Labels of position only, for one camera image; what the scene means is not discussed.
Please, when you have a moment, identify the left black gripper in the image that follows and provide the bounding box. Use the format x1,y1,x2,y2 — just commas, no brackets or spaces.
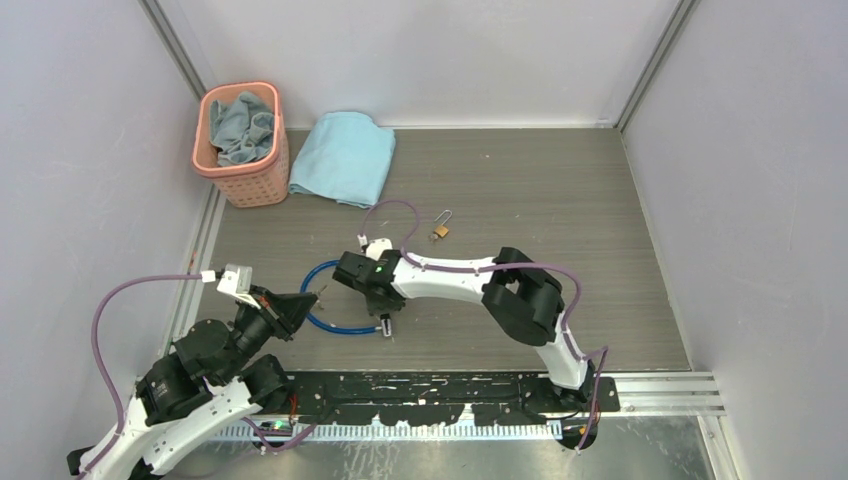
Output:
217,283,318,383

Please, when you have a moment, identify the small silver key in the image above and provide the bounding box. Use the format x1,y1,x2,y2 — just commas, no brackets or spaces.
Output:
315,285,327,310

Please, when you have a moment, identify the blue cable bike lock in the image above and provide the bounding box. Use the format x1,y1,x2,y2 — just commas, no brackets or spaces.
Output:
300,260,393,338

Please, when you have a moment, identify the small brass padlock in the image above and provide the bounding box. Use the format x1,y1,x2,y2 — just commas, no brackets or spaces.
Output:
429,209,453,242

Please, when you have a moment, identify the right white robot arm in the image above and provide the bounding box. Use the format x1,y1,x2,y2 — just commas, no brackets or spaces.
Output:
332,247,597,411

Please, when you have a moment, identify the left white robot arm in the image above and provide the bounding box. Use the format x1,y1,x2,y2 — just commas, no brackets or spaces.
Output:
67,286,318,479

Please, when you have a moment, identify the folded light blue towel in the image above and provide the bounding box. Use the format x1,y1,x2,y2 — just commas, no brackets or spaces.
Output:
288,112,396,208

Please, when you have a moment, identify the pink plastic laundry basket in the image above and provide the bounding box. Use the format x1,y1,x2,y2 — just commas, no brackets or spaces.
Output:
192,81,290,208

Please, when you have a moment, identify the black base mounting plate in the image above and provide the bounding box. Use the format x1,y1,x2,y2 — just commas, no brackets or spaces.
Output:
268,371,620,427

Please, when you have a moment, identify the grey-blue cloth in basket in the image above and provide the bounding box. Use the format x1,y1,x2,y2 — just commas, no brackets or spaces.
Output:
209,91,276,167

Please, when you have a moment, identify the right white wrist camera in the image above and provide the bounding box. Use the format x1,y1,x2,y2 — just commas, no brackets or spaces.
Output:
357,234,393,260

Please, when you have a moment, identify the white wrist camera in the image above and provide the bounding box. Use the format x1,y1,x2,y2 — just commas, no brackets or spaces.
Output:
200,263,260,309
357,234,393,260

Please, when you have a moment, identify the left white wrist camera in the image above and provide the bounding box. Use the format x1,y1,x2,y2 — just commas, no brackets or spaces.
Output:
200,263,260,309

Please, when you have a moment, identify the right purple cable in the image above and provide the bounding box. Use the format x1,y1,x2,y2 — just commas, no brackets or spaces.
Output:
357,199,609,453

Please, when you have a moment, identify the purple cable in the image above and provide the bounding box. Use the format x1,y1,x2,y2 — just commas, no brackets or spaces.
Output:
76,272,333,480
357,199,609,453

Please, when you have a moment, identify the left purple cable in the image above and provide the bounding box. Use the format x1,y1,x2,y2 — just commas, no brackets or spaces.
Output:
76,272,333,480

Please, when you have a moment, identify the white slotted cable duct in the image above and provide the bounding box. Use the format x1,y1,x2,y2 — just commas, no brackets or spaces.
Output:
211,421,564,443

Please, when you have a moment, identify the aluminium frame rail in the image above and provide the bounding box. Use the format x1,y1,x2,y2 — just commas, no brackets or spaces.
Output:
605,371,726,417

